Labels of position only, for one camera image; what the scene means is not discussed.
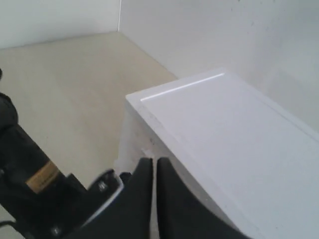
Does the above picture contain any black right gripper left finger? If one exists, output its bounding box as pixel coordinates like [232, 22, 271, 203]
[82, 158, 153, 239]

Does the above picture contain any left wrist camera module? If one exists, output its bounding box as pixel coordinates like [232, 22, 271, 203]
[81, 169, 124, 227]

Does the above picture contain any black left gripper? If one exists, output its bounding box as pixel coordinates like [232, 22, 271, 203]
[23, 173, 132, 239]

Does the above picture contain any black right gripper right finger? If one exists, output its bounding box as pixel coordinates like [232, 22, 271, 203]
[156, 157, 247, 239]

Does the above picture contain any white translucent drawer cabinet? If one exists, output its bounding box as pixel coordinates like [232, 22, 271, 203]
[115, 69, 319, 239]

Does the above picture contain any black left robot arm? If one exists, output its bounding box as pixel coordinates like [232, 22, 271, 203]
[0, 94, 131, 239]

